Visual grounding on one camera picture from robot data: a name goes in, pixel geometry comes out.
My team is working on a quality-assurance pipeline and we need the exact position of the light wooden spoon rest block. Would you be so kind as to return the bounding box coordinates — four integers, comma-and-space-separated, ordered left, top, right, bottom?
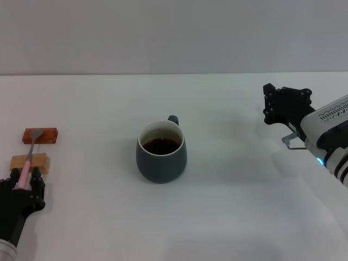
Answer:
10, 152, 52, 176

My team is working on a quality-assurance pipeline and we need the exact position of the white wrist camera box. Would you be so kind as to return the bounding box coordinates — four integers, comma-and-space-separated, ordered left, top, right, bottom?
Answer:
300, 94, 348, 151

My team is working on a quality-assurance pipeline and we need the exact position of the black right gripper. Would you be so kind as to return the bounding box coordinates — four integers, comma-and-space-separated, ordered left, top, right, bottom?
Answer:
262, 83, 316, 141

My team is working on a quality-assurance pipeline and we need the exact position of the pink handled metal spoon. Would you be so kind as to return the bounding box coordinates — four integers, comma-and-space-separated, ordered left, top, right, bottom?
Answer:
14, 129, 44, 190

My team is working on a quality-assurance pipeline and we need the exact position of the dark grey ceramic coffee cup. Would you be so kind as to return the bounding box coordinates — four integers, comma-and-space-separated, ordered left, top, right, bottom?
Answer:
135, 115, 188, 184

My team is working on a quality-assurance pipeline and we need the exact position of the reddish brown wooden block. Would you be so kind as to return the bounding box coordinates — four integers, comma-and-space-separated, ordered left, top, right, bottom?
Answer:
22, 128, 60, 145

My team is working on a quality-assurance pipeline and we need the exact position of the grey right wrist cable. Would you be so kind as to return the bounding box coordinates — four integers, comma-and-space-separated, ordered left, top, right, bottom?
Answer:
281, 131, 308, 151

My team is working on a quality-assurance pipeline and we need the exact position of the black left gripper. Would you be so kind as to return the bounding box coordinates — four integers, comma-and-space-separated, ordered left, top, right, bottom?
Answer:
0, 167, 46, 247

